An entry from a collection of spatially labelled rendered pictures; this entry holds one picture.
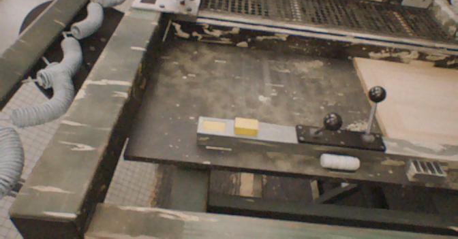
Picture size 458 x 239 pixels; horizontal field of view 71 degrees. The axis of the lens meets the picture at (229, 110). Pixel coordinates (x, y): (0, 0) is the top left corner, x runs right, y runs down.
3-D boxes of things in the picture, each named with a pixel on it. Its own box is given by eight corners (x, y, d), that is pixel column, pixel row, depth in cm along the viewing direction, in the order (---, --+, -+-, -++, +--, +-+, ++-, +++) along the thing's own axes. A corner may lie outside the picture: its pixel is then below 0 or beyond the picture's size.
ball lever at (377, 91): (377, 148, 71) (392, 88, 68) (360, 146, 71) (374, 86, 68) (370, 141, 75) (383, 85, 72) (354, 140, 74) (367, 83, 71)
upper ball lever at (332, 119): (321, 144, 72) (347, 130, 60) (304, 141, 72) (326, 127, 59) (321, 127, 74) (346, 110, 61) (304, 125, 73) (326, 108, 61)
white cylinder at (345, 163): (321, 169, 71) (356, 173, 71) (325, 161, 69) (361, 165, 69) (319, 158, 73) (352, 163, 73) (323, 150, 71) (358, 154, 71)
